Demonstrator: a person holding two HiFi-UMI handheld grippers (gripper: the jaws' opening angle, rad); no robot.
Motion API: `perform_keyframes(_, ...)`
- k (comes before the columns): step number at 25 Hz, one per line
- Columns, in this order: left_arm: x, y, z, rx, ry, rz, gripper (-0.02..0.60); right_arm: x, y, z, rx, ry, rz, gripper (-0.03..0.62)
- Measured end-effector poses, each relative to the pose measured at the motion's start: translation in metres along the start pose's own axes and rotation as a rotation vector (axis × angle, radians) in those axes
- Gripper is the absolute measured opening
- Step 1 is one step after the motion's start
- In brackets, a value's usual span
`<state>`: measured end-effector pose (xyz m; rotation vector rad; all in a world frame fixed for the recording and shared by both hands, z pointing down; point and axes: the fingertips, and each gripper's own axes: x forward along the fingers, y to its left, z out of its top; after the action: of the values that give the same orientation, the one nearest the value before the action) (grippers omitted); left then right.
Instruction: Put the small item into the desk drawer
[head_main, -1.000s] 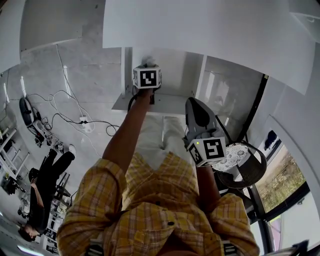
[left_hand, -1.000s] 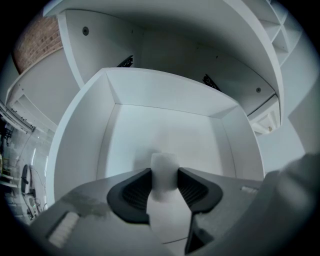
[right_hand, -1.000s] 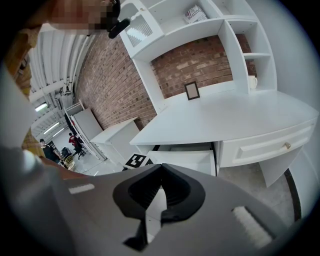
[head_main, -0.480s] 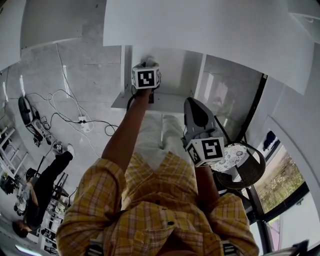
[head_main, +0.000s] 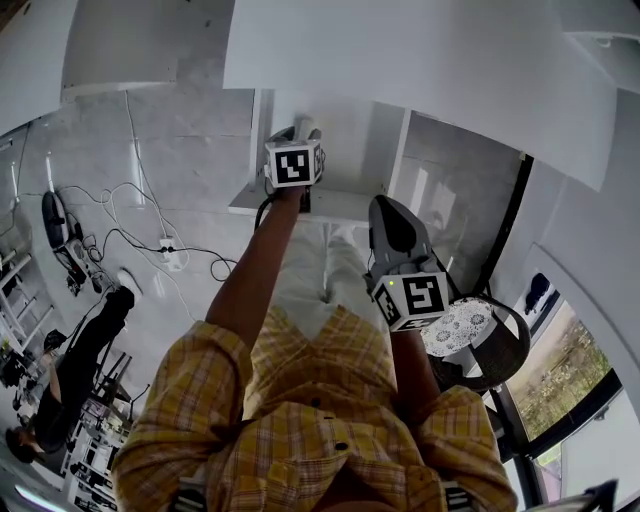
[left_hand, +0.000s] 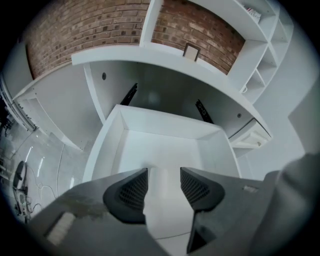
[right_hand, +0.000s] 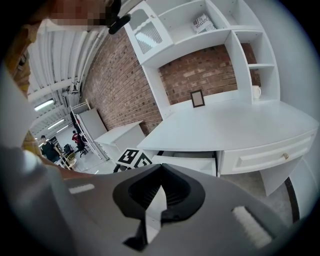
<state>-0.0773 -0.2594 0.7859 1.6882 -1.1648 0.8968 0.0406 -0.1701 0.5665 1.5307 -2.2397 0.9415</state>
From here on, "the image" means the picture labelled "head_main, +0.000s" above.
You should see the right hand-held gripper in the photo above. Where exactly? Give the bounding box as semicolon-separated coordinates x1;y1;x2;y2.
367;194;450;333

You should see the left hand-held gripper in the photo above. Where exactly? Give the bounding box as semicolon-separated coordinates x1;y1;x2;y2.
262;126;328;215

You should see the person's right forearm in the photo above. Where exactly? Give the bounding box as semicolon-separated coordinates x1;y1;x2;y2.
389;327;442;427

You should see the person's left forearm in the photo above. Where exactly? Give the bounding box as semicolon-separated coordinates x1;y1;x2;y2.
204;184;307;351

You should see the floral seat cushion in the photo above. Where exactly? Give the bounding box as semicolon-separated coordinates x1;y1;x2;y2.
422;297;494;359

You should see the small dark bag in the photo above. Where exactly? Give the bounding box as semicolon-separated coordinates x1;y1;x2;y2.
524;272;552;316

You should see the dark woven chair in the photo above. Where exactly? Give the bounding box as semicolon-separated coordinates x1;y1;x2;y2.
429;294;532;392

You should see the white curved desk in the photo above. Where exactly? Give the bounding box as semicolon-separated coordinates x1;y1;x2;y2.
0;0;239;135

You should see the yellow plaid shirt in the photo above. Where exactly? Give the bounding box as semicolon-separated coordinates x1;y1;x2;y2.
112;304;519;512

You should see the black framed window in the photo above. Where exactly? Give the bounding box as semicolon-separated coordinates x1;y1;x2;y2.
509;294;640;501

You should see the black white handheld device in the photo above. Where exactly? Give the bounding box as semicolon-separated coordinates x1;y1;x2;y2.
41;190;86;251

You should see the grey harness buckle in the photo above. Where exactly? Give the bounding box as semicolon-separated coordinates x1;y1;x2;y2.
443;482;474;512
174;482;207;512

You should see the black metal chair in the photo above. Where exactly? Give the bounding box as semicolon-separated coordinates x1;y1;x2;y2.
87;349;151;419

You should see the cluttered white shelf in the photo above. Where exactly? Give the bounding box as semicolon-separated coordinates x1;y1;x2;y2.
59;399;134;512

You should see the black wall trim strip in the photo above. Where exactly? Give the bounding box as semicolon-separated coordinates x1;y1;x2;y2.
479;154;534;301

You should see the white power strip with cables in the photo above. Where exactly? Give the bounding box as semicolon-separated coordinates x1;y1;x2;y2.
99;89;201;321

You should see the black cable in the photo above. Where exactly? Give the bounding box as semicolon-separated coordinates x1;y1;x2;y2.
59;184;240;284

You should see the white ladder frame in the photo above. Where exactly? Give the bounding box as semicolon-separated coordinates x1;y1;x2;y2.
0;239;54;351

